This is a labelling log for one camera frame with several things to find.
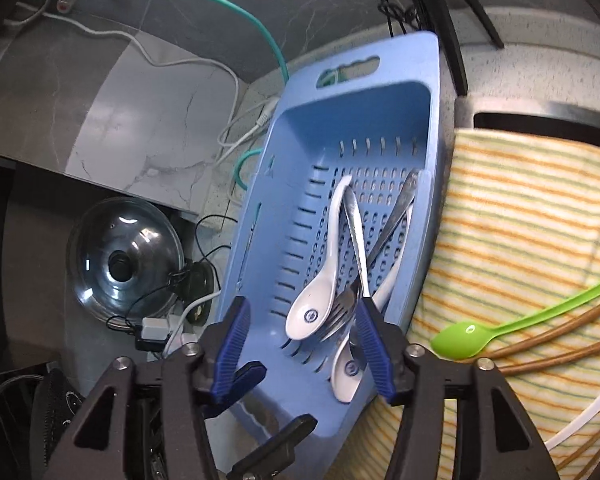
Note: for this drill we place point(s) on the metal fork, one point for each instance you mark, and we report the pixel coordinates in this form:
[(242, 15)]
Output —
[(330, 317)]

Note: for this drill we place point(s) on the white ceramic spoon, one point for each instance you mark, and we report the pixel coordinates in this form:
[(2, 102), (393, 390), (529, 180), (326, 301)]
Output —
[(347, 375), (305, 317)]

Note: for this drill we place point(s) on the metal spoon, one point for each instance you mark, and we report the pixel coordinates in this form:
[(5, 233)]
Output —
[(352, 220)]

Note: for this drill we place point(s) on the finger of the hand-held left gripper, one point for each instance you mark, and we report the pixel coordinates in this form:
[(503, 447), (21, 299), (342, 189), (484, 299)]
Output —
[(250, 372), (280, 442)]

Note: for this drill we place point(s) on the black textured device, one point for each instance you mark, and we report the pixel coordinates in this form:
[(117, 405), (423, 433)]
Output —
[(55, 420)]

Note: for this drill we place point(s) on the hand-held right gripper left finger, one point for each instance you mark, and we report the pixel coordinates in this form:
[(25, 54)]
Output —
[(230, 350)]

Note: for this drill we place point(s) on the brown wooden chopstick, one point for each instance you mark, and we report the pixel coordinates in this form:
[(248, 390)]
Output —
[(555, 338), (590, 442)]

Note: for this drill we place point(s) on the glass pot lid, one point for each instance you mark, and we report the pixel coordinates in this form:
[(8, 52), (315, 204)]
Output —
[(100, 240)]

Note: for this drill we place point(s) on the blue plastic drain basket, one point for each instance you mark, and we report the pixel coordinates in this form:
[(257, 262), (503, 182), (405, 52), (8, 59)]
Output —
[(300, 125)]

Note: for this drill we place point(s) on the white plastic stick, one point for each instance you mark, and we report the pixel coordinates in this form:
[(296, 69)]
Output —
[(587, 410)]

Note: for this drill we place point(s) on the white power adapter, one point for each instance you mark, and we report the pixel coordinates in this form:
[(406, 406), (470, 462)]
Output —
[(155, 329)]

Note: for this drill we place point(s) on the striped yellow cloth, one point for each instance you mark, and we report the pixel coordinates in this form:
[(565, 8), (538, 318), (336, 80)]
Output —
[(505, 210)]

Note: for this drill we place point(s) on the brown chopstick with red band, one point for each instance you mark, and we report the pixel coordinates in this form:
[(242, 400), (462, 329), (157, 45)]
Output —
[(555, 362)]

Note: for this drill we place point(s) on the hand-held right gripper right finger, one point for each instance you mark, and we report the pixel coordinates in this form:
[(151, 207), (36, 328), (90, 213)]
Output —
[(375, 350)]

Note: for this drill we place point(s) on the green plastic spoon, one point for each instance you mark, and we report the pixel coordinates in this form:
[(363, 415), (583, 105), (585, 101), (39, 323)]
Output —
[(455, 340)]

